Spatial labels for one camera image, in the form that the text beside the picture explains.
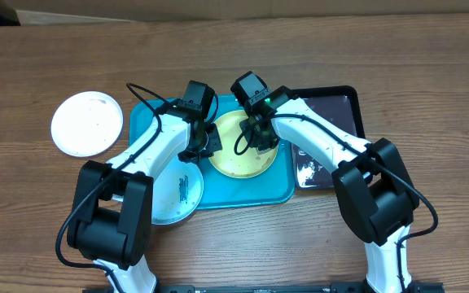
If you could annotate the light blue plate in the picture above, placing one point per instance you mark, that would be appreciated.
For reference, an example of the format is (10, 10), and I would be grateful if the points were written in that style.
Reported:
(177, 192)

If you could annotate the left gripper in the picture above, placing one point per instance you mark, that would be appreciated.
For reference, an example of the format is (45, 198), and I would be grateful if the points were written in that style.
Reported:
(214, 144)

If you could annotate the teal plastic tray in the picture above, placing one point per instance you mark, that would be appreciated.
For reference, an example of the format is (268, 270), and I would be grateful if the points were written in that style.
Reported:
(275, 185)

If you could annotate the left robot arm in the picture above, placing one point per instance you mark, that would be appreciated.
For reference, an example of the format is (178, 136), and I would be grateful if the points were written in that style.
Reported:
(110, 223)

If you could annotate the white plate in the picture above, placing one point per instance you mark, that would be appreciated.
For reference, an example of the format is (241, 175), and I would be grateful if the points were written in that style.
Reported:
(86, 124)

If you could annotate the black plastic tray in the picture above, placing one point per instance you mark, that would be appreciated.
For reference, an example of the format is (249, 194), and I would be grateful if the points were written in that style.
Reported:
(339, 105)

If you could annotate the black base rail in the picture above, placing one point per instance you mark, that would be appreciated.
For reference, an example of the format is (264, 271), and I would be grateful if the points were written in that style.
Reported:
(335, 287)

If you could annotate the yellow-rimmed plate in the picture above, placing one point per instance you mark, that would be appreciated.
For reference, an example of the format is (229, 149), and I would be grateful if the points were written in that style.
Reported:
(251, 163)

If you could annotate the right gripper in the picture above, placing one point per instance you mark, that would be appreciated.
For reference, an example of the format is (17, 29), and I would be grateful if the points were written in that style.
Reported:
(256, 141)

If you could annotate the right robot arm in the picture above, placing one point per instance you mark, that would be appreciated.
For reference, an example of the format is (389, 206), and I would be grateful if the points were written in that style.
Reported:
(373, 189)

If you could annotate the cardboard backdrop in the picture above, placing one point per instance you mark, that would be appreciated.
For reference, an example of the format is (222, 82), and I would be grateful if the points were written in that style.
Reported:
(176, 10)

